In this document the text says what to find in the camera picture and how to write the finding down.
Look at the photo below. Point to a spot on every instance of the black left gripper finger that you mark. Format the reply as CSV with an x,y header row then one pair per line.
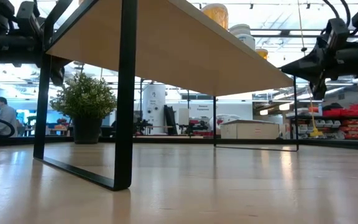
x,y
57,71

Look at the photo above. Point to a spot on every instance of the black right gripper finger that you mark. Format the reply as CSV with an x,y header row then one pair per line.
x,y
319,88
309,67

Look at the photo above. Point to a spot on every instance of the white medicine bottle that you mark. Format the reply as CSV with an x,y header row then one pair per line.
x,y
244,39

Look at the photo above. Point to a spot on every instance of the green potted plant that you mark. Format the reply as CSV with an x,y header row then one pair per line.
x,y
84,96

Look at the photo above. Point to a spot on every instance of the shelving with red bins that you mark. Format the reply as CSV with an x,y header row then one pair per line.
x,y
353,112

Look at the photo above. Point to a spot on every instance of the yellow broom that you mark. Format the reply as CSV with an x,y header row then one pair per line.
x,y
315,133

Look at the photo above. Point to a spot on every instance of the person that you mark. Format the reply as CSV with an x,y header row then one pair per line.
x,y
5,118

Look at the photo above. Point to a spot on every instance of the beige box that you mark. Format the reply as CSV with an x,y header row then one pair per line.
x,y
249,130

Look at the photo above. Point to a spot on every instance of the wooden tray board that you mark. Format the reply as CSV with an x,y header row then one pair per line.
x,y
172,46

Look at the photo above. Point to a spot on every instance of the black monitor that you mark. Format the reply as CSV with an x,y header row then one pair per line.
x,y
170,119

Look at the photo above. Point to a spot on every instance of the white panel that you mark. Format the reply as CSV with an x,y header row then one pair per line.
x,y
183,116

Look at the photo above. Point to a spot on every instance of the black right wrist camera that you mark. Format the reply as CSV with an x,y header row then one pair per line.
x,y
337,34

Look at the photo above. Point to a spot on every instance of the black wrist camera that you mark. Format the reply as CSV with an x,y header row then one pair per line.
x,y
28,17
337,34

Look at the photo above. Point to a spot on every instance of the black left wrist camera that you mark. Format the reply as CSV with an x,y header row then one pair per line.
x,y
28,17

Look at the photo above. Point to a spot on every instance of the black metal table frame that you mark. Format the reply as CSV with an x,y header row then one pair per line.
x,y
26,140

